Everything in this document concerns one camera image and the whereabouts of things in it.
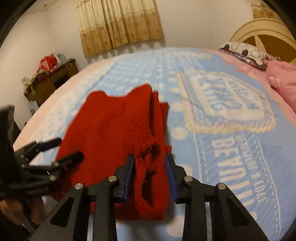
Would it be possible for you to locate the red knitted embroidered sweater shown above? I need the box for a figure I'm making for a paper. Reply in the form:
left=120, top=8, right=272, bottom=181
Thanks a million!
left=51, top=84, right=171, bottom=220

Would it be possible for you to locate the beige curtain beside headboard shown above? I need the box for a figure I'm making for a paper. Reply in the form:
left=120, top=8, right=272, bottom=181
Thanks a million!
left=248, top=0, right=278, bottom=20

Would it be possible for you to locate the red gift box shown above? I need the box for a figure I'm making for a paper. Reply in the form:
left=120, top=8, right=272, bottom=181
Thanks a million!
left=39, top=55, right=57, bottom=72

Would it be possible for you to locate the person's left hand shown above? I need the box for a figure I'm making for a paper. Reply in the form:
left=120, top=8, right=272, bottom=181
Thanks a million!
left=1, top=198, right=45, bottom=225

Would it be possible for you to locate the cream and brown headboard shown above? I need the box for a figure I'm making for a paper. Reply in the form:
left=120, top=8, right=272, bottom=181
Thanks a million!
left=230, top=18, right=295, bottom=65

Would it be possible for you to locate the pink pillow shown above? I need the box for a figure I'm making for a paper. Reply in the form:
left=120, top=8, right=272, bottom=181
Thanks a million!
left=266, top=61, right=296, bottom=112

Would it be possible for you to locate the beige patterned window curtain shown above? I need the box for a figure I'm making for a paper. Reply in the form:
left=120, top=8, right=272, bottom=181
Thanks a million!
left=75, top=0, right=164, bottom=58

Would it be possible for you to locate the pink and blue bed blanket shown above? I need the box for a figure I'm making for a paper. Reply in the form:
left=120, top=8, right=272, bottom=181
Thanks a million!
left=14, top=48, right=295, bottom=240

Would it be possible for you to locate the dark wooden desk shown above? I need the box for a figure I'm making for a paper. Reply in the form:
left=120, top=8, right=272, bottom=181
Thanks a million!
left=23, top=59, right=79, bottom=107

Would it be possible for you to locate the white patterned pillow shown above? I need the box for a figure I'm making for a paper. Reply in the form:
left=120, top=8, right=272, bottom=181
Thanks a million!
left=219, top=42, right=281, bottom=71

